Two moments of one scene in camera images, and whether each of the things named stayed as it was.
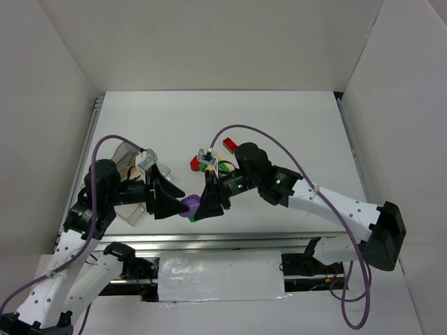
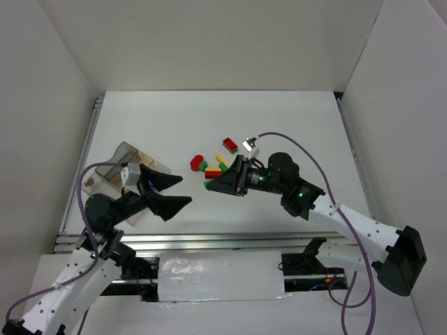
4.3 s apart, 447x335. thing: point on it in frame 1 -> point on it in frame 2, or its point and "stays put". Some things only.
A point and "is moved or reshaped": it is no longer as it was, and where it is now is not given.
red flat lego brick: (228, 144) stays put
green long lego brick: (223, 167) stays put
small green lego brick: (202, 167) stays put
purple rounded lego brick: (193, 202) is moved or reshaped
